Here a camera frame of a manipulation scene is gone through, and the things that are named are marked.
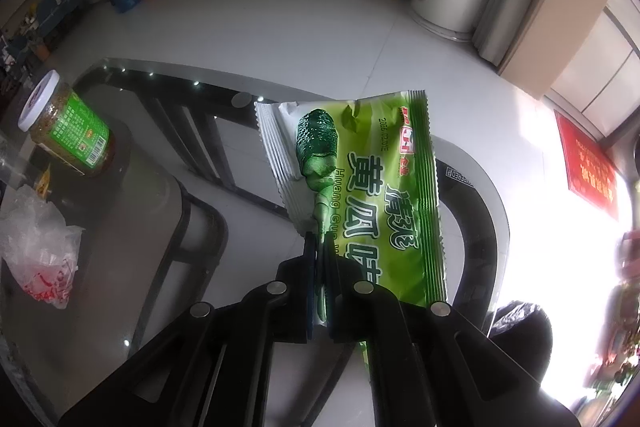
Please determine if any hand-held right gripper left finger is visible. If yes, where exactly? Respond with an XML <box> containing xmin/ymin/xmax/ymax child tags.
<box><xmin>57</xmin><ymin>232</ymin><xmax>321</xmax><ymax>427</ymax></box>

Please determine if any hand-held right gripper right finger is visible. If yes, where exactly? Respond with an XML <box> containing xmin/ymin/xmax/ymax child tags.
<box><xmin>322</xmin><ymin>247</ymin><xmax>576</xmax><ymax>427</ymax></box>

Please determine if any green snack packet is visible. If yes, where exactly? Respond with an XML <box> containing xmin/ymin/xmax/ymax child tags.
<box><xmin>254</xmin><ymin>89</ymin><xmax>448</xmax><ymax>370</ymax></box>

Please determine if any round bin with black liner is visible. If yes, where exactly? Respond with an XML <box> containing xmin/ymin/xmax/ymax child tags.
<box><xmin>487</xmin><ymin>301</ymin><xmax>555</xmax><ymax>383</ymax></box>

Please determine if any white plastic bag red print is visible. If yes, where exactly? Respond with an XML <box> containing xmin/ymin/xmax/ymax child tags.
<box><xmin>0</xmin><ymin>184</ymin><xmax>86</xmax><ymax>310</ymax></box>

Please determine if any glass jar green label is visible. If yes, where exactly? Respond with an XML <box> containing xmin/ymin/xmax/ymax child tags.
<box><xmin>17</xmin><ymin>71</ymin><xmax>117</xmax><ymax>178</ymax></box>

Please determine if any glass coffee table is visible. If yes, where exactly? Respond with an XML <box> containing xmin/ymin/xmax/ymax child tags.
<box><xmin>0</xmin><ymin>57</ymin><xmax>511</xmax><ymax>427</ymax></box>

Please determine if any group of potted plants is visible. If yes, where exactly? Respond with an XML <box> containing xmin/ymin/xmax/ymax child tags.
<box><xmin>585</xmin><ymin>227</ymin><xmax>640</xmax><ymax>408</ymax></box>

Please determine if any red doormat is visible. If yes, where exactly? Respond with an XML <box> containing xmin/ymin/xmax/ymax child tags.
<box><xmin>554</xmin><ymin>109</ymin><xmax>621</xmax><ymax>222</ymax></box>

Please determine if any yellow snack wrapper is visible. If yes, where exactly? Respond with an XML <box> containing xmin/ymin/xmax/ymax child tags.
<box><xmin>36</xmin><ymin>164</ymin><xmax>53</xmax><ymax>198</ymax></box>

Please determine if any white sink cabinet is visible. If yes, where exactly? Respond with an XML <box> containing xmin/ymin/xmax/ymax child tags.
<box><xmin>542</xmin><ymin>0</ymin><xmax>640</xmax><ymax>142</ymax></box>

